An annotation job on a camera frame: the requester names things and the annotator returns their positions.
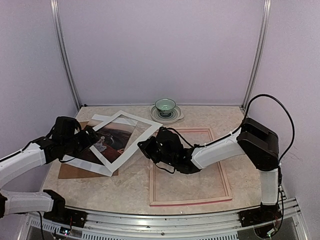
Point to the aluminium corner post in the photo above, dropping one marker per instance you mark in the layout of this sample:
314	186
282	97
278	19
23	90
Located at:
258	52
63	53

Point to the canyon photo print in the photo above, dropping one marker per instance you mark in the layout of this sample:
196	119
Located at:
113	139

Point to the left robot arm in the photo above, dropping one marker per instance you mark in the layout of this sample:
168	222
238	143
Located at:
65	138

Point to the green ceramic bowl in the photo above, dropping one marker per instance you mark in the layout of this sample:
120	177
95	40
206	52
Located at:
165	107

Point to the aluminium front rail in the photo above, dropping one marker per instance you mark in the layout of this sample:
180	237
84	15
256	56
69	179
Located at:
227	225

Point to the left aluminium corner post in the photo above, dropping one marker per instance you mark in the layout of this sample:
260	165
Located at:
63	53

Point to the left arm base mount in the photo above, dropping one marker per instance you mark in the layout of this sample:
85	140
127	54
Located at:
63	215

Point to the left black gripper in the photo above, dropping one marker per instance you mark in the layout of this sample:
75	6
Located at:
87	142

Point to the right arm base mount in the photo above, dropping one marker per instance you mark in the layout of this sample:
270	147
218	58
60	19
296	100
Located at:
262	214

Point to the pink wooden picture frame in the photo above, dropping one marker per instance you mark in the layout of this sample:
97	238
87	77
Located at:
188	185

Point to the striped ceramic plate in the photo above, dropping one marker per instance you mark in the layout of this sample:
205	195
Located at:
175	115

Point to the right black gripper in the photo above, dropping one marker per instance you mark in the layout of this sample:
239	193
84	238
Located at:
145	147

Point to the right aluminium corner post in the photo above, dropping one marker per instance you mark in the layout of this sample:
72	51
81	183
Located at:
258	52

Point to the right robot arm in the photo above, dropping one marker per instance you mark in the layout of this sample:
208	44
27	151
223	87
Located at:
252	139

